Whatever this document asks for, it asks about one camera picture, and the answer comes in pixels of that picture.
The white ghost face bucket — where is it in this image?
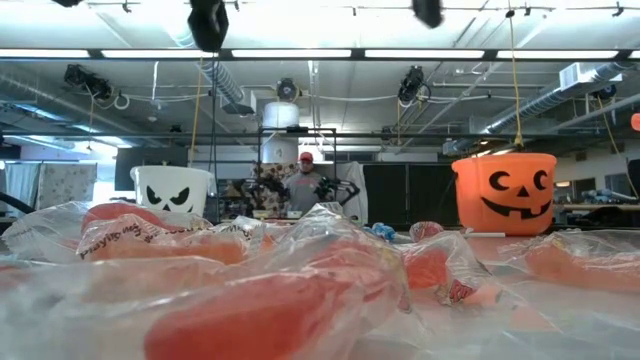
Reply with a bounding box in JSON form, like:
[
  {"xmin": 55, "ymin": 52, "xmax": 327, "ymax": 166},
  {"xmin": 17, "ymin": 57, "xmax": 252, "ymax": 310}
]
[{"xmin": 129, "ymin": 165, "xmax": 215, "ymax": 217}]

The orange pumpkin face bucket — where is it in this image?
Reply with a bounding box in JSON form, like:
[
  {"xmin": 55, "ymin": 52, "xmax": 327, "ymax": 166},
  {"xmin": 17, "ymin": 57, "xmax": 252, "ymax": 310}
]
[{"xmin": 451, "ymin": 152, "xmax": 558, "ymax": 237}]

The red candy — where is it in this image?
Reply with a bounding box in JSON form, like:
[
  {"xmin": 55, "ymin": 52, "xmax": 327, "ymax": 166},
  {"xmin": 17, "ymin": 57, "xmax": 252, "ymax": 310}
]
[
  {"xmin": 79, "ymin": 201, "xmax": 211, "ymax": 236},
  {"xmin": 142, "ymin": 272, "xmax": 409, "ymax": 360},
  {"xmin": 402, "ymin": 247, "xmax": 494, "ymax": 306},
  {"xmin": 522, "ymin": 234, "xmax": 640, "ymax": 296}
]

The red lollipop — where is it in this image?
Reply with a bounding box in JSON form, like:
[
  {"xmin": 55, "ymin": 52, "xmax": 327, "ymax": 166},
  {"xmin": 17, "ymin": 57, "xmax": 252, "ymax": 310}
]
[{"xmin": 409, "ymin": 221, "xmax": 507, "ymax": 244}]

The blue lollipop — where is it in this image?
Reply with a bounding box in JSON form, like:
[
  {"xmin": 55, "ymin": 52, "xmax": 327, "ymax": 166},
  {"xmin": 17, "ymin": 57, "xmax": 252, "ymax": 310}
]
[{"xmin": 367, "ymin": 222, "xmax": 401, "ymax": 242}]

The orange candy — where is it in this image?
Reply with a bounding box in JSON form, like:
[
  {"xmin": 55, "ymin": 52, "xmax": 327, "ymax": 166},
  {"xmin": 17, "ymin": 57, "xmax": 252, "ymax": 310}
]
[{"xmin": 74, "ymin": 214, "xmax": 276, "ymax": 266}]

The black round fan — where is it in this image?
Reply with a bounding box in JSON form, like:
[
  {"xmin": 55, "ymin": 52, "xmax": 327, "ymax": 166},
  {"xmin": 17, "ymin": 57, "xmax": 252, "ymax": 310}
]
[{"xmin": 276, "ymin": 77, "xmax": 301, "ymax": 104}]

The white cylindrical tank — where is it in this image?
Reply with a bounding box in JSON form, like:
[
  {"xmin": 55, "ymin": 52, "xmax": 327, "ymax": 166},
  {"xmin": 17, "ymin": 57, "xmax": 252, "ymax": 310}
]
[{"xmin": 262, "ymin": 101, "xmax": 301, "ymax": 164}]

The brown patterned cloth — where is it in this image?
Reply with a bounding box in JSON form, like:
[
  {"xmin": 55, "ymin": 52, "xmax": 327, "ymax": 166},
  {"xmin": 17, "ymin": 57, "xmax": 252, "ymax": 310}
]
[{"xmin": 251, "ymin": 162, "xmax": 300, "ymax": 211}]

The black partition panel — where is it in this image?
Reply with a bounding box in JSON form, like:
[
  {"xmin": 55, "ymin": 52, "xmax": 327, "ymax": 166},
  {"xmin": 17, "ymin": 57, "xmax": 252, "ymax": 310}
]
[{"xmin": 363, "ymin": 162, "xmax": 459, "ymax": 226}]

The white cloth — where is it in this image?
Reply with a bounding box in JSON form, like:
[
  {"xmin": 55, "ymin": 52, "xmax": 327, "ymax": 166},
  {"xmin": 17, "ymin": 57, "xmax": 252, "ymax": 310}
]
[{"xmin": 329, "ymin": 160, "xmax": 370, "ymax": 224}]

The person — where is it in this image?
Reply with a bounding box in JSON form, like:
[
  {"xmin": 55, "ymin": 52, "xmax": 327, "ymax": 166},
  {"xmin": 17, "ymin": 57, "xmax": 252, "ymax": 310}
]
[{"xmin": 283, "ymin": 151, "xmax": 326, "ymax": 214}]

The floral curtain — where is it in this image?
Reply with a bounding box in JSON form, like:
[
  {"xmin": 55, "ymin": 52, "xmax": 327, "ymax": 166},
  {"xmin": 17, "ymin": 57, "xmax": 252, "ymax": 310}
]
[{"xmin": 37, "ymin": 162, "xmax": 99, "ymax": 209}]

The white curtain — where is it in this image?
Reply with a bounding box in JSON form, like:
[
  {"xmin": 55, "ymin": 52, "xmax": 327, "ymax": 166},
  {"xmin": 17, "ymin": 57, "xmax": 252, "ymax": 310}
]
[{"xmin": 3, "ymin": 162, "xmax": 41, "ymax": 211}]

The black curved bar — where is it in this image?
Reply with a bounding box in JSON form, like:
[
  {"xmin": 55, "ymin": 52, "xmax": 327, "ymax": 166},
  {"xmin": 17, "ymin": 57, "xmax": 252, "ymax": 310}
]
[{"xmin": 0, "ymin": 192, "xmax": 36, "ymax": 216}]

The wooden desk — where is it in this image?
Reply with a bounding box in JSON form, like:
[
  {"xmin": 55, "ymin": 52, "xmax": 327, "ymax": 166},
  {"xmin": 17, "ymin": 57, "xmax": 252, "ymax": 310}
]
[{"xmin": 557, "ymin": 202, "xmax": 640, "ymax": 214}]

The black chair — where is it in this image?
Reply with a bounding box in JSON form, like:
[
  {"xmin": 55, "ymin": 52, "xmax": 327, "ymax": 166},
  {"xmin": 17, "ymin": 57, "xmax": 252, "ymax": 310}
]
[{"xmin": 627, "ymin": 158, "xmax": 640, "ymax": 199}]

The silver ribbed air duct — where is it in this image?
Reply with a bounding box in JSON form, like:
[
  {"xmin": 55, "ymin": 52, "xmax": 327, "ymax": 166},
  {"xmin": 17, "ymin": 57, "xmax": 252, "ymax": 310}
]
[{"xmin": 197, "ymin": 59, "xmax": 256, "ymax": 117}]

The black cable reel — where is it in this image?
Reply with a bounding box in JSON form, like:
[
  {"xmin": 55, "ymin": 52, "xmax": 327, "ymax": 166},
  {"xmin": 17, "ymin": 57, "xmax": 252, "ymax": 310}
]
[
  {"xmin": 398, "ymin": 64, "xmax": 432, "ymax": 105},
  {"xmin": 63, "ymin": 63, "xmax": 115, "ymax": 101}
]

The yellow hanging cord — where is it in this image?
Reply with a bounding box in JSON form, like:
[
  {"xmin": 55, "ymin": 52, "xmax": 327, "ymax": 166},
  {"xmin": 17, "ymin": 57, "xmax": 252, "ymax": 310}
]
[
  {"xmin": 505, "ymin": 8, "xmax": 525, "ymax": 149},
  {"xmin": 597, "ymin": 94, "xmax": 640, "ymax": 199},
  {"xmin": 188, "ymin": 57, "xmax": 206, "ymax": 166}
]

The black wall screen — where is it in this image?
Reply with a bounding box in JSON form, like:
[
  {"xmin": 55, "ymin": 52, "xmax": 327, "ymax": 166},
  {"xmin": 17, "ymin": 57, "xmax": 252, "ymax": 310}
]
[{"xmin": 114, "ymin": 146, "xmax": 190, "ymax": 191}]

